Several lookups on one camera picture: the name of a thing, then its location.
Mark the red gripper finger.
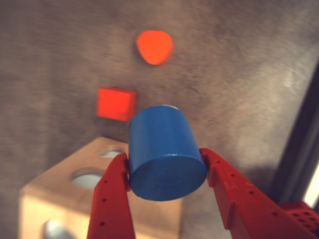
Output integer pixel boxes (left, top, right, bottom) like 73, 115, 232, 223
199, 148, 318, 239
86, 152, 137, 239

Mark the red cube block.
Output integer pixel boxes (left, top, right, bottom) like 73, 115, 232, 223
96, 87, 138, 122

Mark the orange rounded triangle block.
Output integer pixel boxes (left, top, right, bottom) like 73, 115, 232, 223
136, 29, 174, 66

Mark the red perforated base plate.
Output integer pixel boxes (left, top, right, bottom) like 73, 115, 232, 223
278, 201, 319, 235

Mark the wooden shape sorter box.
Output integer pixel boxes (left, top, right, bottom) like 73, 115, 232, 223
18, 136, 182, 239

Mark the aluminium profile rail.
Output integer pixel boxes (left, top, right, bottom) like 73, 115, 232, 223
270, 62, 319, 207

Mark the blue cylinder block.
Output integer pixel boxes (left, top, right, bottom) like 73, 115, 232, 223
128, 105, 208, 202

